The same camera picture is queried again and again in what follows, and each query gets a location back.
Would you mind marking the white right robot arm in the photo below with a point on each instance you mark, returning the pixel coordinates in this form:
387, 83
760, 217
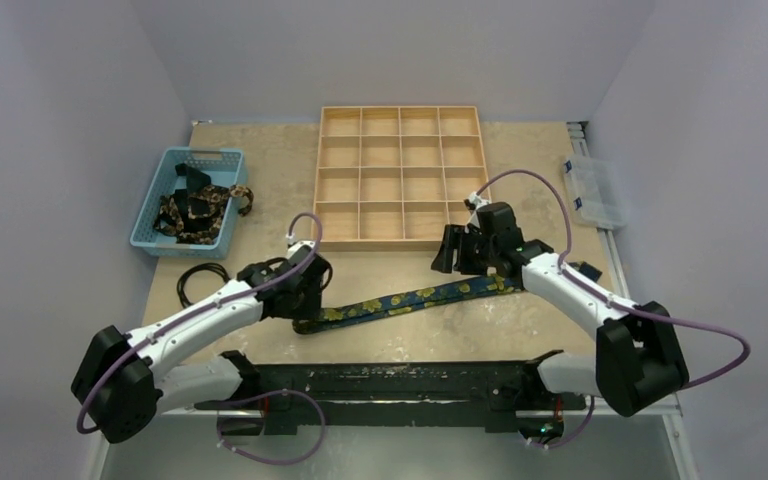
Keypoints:
579, 298

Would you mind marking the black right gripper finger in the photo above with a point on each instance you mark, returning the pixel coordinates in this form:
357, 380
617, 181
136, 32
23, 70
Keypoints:
456, 238
448, 257

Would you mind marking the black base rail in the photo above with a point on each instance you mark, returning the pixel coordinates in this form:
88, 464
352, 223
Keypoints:
496, 396

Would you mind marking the clear plastic box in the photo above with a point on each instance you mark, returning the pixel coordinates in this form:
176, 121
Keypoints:
591, 190

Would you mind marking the black tie in basket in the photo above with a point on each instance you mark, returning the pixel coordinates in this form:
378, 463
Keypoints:
190, 200

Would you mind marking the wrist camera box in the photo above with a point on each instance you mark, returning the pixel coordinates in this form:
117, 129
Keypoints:
474, 201
299, 247

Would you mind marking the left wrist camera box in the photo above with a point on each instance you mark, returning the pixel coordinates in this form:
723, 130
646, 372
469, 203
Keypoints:
299, 247

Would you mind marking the wooden compartment tray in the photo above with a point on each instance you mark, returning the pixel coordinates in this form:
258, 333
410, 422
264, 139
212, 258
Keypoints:
390, 178

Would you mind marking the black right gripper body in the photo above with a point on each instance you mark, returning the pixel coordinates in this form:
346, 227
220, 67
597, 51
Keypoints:
461, 248

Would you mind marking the leopard print tie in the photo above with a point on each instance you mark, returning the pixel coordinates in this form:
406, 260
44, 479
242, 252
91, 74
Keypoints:
197, 218

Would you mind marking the blue plastic basket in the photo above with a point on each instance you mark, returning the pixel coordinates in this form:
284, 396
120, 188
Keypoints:
225, 166

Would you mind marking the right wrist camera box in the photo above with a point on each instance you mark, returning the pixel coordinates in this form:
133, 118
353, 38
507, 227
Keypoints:
474, 201

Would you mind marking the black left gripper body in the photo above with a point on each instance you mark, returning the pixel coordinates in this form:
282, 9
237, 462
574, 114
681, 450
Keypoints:
307, 302

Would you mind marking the blue floral tie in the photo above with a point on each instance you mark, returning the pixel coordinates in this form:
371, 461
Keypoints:
406, 302

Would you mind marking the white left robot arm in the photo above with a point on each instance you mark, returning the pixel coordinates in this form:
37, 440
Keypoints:
125, 379

